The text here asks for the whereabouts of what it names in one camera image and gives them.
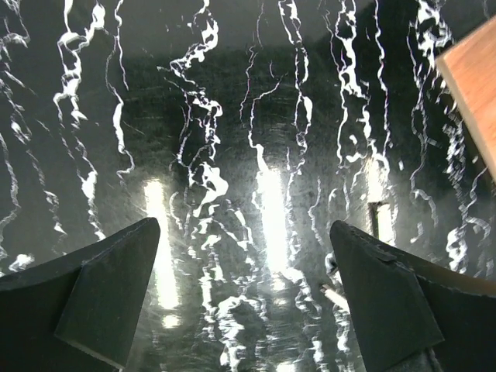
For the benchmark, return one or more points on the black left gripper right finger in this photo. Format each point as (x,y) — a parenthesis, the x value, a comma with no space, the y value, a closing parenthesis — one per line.
(410,314)

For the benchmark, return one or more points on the brown wooden board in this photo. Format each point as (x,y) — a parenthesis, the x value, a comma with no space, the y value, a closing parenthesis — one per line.
(468,69)

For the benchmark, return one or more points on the clear network plug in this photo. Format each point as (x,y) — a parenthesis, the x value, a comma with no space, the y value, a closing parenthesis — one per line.
(335,297)

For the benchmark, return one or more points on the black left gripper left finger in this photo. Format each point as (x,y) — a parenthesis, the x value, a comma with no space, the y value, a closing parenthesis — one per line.
(79,311)

